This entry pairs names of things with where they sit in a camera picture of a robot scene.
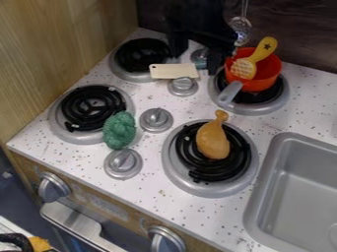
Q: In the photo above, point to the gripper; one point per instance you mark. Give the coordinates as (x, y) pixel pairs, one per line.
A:
(199, 29)

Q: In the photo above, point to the orange pot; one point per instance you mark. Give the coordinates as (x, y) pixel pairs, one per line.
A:
(262, 76)

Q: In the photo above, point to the beige flat block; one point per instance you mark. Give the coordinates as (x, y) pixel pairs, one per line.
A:
(174, 71)

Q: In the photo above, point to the tap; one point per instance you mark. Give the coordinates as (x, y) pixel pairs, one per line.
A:
(241, 27)

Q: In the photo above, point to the toy chicken drumstick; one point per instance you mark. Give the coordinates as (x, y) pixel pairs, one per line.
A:
(212, 139)

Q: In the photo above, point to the green toy vegetable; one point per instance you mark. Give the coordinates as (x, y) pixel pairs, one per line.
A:
(119, 130)

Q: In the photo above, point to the toy stove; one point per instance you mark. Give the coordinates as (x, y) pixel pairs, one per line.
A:
(210, 164)

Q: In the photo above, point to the toy sink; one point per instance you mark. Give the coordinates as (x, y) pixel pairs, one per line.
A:
(298, 197)

